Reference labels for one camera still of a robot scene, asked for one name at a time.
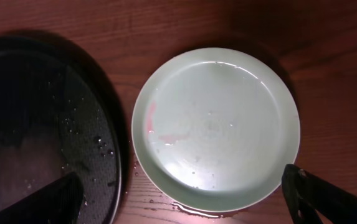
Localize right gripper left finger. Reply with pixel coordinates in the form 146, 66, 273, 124
0, 172, 83, 224

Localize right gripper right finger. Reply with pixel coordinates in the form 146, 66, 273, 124
282, 164, 357, 224

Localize pale green plate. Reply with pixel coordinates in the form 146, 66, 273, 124
131, 48, 300, 212

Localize round black serving tray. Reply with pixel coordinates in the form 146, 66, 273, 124
0, 36, 122, 223

